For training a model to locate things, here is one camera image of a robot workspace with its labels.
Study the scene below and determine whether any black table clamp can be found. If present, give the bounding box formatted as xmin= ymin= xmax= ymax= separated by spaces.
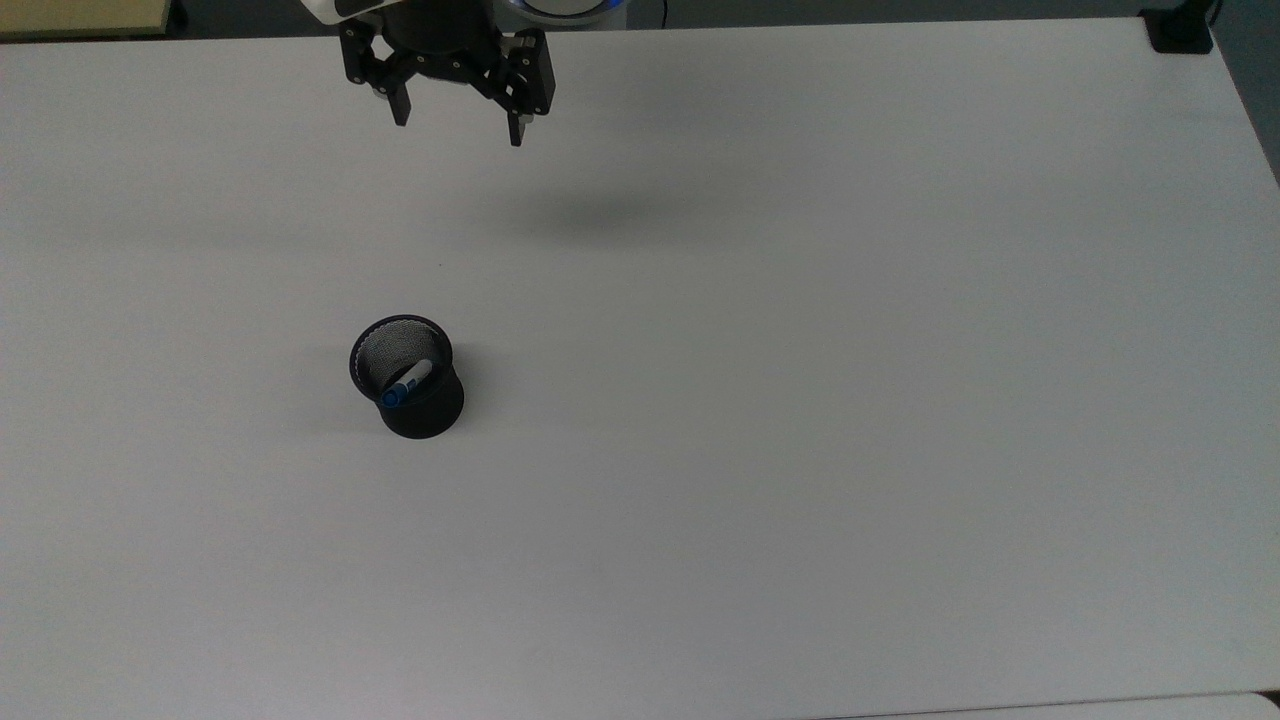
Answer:
xmin=1140 ymin=0 xmax=1216 ymax=54

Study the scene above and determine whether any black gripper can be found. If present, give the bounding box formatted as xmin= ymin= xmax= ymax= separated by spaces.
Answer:
xmin=339 ymin=0 xmax=557 ymax=149

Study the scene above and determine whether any light wooden table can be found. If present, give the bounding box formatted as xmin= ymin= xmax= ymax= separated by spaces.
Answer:
xmin=0 ymin=0 xmax=171 ymax=39

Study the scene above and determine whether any blue capped white marker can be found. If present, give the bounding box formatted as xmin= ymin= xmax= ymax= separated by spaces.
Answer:
xmin=381 ymin=360 xmax=435 ymax=409

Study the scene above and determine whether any black mesh pen cup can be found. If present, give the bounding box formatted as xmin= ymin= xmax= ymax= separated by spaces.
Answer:
xmin=348 ymin=315 xmax=466 ymax=440

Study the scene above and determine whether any white adjacent table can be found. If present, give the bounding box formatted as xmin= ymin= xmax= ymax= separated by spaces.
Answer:
xmin=830 ymin=692 xmax=1280 ymax=720

